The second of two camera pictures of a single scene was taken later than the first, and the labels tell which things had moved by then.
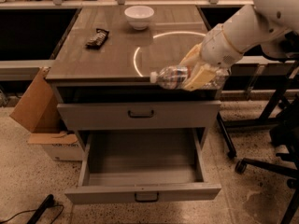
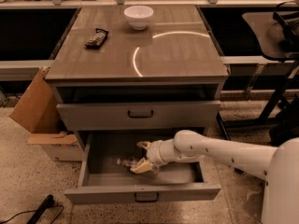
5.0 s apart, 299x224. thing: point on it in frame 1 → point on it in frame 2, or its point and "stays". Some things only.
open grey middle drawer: (142, 164) stays
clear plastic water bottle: (176, 77) → (127, 161)
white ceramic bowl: (139, 16) stays
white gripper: (219, 50) → (154, 154)
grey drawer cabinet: (141, 143) stays
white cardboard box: (58, 146) stays
